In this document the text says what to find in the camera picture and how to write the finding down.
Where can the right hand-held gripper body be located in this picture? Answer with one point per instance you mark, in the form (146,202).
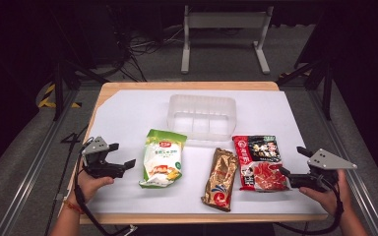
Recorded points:
(325,162)

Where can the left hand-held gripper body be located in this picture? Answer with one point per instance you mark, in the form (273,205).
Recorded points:
(103,168)

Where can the red and black food packet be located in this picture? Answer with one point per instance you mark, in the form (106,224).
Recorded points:
(259,164)

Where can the green and white food packet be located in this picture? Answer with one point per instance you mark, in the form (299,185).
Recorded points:
(162,160)

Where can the gold food packet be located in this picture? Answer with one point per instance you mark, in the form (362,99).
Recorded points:
(221,178)

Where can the clear plastic container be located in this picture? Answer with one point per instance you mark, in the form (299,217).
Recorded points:
(201,118)

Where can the person's left hand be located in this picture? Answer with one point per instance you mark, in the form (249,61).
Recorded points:
(88,188)

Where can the person's right hand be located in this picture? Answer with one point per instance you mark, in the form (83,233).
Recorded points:
(336,198)

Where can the white paper sheet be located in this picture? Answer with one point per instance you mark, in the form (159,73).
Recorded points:
(131,114)

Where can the black tripod stand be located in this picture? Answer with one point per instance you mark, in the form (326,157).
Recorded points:
(58,91)
(326,91)

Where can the grey metal stand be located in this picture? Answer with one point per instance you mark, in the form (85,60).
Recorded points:
(226,20)

